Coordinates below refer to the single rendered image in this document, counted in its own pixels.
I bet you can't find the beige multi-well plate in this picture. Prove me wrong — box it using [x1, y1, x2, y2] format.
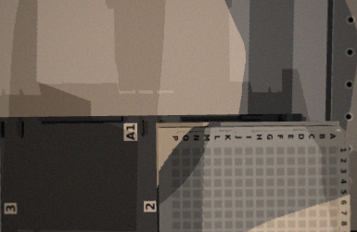
[156, 121, 351, 232]

